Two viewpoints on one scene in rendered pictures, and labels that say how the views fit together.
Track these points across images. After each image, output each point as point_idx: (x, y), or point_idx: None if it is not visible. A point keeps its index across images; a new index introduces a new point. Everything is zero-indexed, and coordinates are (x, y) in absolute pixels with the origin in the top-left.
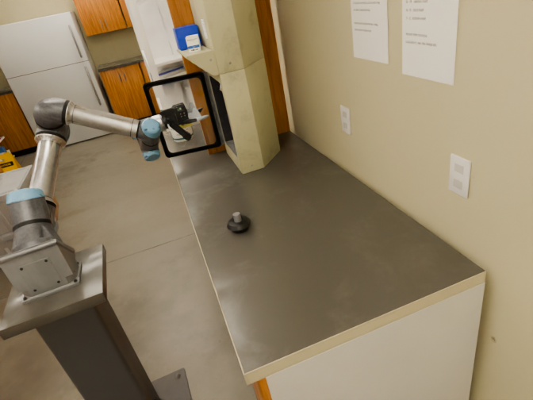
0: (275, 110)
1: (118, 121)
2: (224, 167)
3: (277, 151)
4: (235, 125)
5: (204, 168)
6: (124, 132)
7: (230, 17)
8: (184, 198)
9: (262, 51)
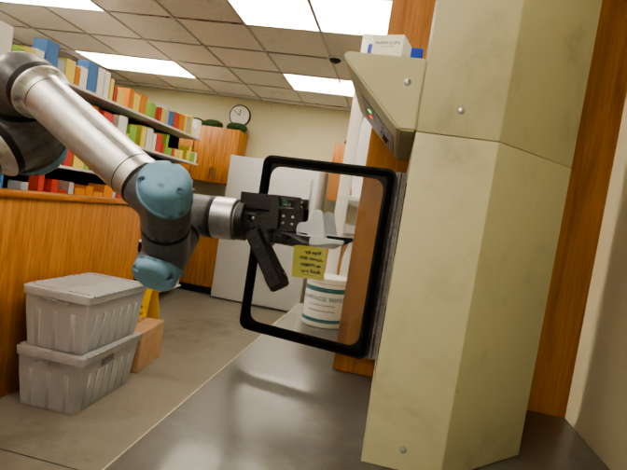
0: (543, 346)
1: (104, 140)
2: (333, 410)
3: (507, 451)
4: (403, 297)
5: (288, 388)
6: (101, 169)
7: None
8: (151, 429)
9: (571, 148)
